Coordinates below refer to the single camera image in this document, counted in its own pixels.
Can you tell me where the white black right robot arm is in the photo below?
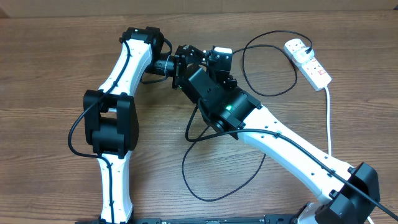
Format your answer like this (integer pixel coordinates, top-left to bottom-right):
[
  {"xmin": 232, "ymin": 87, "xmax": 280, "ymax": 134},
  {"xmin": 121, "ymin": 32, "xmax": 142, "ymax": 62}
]
[{"xmin": 178, "ymin": 62, "xmax": 380, "ymax": 223}]

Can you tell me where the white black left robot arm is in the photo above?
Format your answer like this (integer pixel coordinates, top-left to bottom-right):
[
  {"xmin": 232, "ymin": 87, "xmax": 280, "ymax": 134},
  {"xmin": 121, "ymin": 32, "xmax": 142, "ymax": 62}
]
[{"xmin": 83, "ymin": 27, "xmax": 208, "ymax": 223}]

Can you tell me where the white charger adapter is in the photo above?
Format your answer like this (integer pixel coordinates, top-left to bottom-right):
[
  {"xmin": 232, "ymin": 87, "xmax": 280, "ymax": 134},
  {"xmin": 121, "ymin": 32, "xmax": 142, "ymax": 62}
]
[{"xmin": 293, "ymin": 47, "xmax": 315, "ymax": 67}]

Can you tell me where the white power strip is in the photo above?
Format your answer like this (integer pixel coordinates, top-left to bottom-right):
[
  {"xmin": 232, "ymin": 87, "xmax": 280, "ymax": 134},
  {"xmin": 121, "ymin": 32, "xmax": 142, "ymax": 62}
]
[{"xmin": 284, "ymin": 39, "xmax": 332, "ymax": 91}]

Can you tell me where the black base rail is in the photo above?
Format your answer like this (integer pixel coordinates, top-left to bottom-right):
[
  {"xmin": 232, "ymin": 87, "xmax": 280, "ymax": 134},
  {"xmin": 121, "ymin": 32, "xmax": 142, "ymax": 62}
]
[{"xmin": 74, "ymin": 214, "xmax": 299, "ymax": 224}]

